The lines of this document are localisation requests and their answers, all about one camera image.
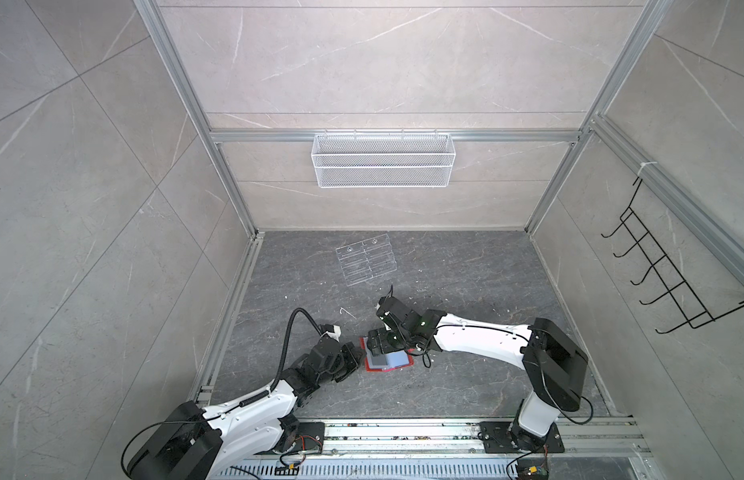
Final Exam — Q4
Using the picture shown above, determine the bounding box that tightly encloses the red leather card holder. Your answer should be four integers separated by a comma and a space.
360, 337, 414, 373

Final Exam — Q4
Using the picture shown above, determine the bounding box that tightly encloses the clear acrylic organizer tray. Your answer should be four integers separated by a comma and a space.
335, 233, 398, 286

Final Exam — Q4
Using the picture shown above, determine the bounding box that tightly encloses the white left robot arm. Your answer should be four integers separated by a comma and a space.
120, 333, 365, 479

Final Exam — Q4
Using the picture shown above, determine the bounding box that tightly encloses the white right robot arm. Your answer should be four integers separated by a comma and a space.
365, 295, 589, 450

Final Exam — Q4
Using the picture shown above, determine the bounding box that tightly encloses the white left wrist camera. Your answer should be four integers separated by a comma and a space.
320, 324, 341, 341

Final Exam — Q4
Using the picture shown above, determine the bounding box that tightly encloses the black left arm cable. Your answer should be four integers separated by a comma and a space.
269, 307, 325, 391

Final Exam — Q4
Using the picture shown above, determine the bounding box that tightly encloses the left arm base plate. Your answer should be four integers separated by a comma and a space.
273, 421, 326, 454

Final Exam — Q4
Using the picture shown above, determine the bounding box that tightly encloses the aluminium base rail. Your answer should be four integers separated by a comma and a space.
207, 417, 664, 479

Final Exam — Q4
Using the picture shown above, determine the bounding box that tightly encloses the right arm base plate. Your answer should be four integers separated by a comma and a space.
478, 421, 565, 454

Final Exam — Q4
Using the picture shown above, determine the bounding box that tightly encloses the white wire mesh basket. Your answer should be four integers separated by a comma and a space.
311, 133, 457, 189

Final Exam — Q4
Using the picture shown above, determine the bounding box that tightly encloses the black wire hook rack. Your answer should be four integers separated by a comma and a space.
600, 177, 744, 335

